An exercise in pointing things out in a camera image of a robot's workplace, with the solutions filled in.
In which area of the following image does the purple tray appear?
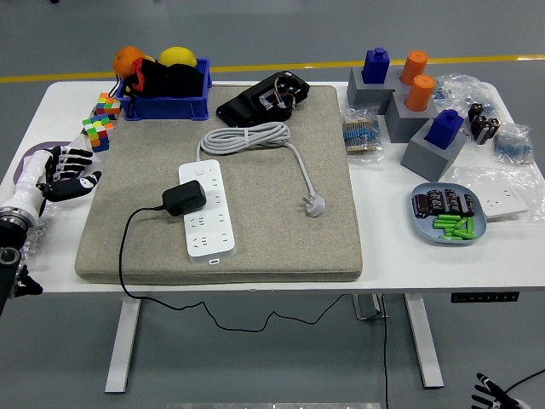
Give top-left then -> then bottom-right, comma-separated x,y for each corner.
14,140 -> 73,184

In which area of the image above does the metal bracket under table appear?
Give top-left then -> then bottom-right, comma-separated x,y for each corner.
351,293 -> 389,320

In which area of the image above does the clear plastic bag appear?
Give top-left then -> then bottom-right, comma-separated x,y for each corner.
450,164 -> 545,225

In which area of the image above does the yellow lemon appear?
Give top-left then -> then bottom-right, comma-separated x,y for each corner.
158,46 -> 198,69

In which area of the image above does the clear bag of screws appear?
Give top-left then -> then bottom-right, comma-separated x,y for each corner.
19,202 -> 59,259

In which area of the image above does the black hanging cable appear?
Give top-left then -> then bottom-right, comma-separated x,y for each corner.
380,293 -> 391,409

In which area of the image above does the thin black adapter cord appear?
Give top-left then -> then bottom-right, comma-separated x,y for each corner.
118,204 -> 355,337

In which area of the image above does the blue square peg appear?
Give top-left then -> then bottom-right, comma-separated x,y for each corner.
361,47 -> 391,85
425,108 -> 465,151

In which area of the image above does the orange fruit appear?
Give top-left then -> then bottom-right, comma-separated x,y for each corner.
112,45 -> 146,79

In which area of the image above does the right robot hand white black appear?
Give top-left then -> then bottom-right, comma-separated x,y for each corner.
470,372 -> 534,409

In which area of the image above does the white wall socket panel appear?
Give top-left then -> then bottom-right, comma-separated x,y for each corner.
479,187 -> 529,221

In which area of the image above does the blue plastic bin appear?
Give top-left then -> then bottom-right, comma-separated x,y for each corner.
113,57 -> 213,122

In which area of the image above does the black plug adapter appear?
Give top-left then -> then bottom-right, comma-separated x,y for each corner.
161,179 -> 208,217

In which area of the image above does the black pouch red trim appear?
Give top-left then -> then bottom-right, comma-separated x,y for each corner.
126,57 -> 169,99

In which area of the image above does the black table control panel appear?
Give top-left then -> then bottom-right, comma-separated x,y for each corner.
450,291 -> 520,304

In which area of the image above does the white table leg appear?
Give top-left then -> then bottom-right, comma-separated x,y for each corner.
403,292 -> 445,389
104,297 -> 142,394

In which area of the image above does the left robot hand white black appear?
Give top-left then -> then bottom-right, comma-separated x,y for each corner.
8,145 -> 103,222

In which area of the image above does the grey-brown mat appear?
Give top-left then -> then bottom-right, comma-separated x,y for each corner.
74,84 -> 364,285

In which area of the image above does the open black electronic device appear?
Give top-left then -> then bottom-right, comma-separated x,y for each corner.
215,70 -> 311,128

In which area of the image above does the grey peg block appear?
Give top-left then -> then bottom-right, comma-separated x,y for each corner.
384,89 -> 439,144
399,125 -> 468,183
346,66 -> 405,115

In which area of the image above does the colourful puzzle cube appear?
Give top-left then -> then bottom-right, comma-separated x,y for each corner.
81,113 -> 117,153
94,92 -> 123,122

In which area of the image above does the white power strip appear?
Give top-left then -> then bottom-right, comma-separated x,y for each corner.
177,158 -> 237,264

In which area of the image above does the blue-grey plate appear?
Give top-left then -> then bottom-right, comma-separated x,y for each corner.
410,181 -> 488,247

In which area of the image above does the plain black pouch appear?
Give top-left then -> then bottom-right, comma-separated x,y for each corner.
163,63 -> 205,99

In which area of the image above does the grey power strip cable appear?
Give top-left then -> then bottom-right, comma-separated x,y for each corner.
195,122 -> 327,219

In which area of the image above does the orange cylinder peg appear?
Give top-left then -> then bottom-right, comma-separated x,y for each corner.
404,74 -> 437,113
399,50 -> 429,87

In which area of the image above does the clear bag of resistors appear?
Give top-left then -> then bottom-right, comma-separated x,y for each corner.
491,122 -> 536,166
432,72 -> 506,129
341,105 -> 387,166

